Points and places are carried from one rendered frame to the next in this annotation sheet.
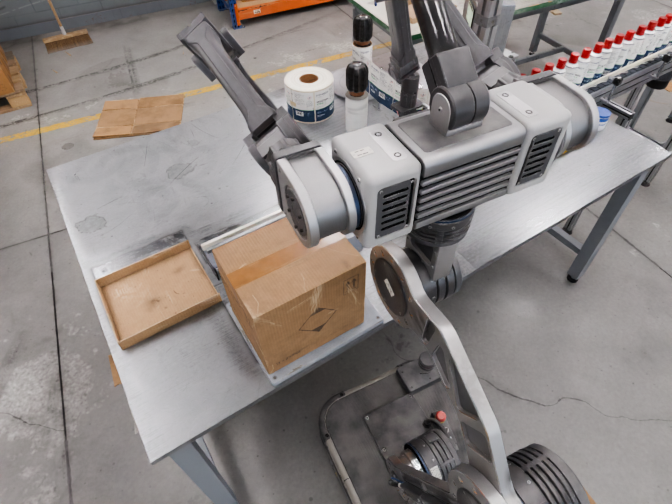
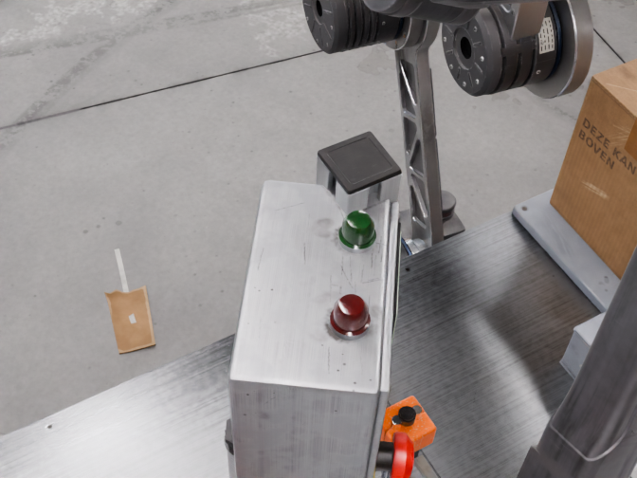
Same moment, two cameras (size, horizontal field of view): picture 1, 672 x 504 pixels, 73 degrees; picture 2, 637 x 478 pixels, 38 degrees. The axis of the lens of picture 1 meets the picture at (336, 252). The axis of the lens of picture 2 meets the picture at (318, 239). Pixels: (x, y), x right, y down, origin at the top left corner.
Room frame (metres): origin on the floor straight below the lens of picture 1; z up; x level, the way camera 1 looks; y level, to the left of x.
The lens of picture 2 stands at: (1.71, -0.45, 1.97)
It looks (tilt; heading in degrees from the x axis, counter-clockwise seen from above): 51 degrees down; 179
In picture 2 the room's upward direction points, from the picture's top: 3 degrees clockwise
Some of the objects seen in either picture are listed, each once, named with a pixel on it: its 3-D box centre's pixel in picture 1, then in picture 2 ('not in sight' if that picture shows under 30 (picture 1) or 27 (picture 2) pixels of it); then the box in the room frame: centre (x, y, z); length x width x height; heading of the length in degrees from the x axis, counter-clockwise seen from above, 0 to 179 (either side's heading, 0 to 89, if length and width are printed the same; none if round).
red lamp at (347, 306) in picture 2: not in sight; (351, 313); (1.37, -0.42, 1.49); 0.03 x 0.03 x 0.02
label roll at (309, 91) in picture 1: (310, 94); not in sight; (1.74, 0.09, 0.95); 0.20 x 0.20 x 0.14
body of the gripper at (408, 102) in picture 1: (408, 99); not in sight; (1.39, -0.26, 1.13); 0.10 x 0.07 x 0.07; 121
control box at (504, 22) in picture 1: (483, 28); (317, 353); (1.33, -0.44, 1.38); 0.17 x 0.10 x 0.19; 177
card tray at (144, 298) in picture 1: (157, 290); not in sight; (0.83, 0.54, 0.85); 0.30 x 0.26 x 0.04; 121
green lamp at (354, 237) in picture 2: not in sight; (357, 228); (1.30, -0.42, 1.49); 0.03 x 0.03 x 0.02
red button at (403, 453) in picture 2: not in sight; (392, 457); (1.39, -0.38, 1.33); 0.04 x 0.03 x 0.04; 177
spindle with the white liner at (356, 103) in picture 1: (356, 102); not in sight; (1.55, -0.10, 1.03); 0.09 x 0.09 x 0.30
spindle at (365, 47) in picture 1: (362, 50); not in sight; (1.95, -0.14, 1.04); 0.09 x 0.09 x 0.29
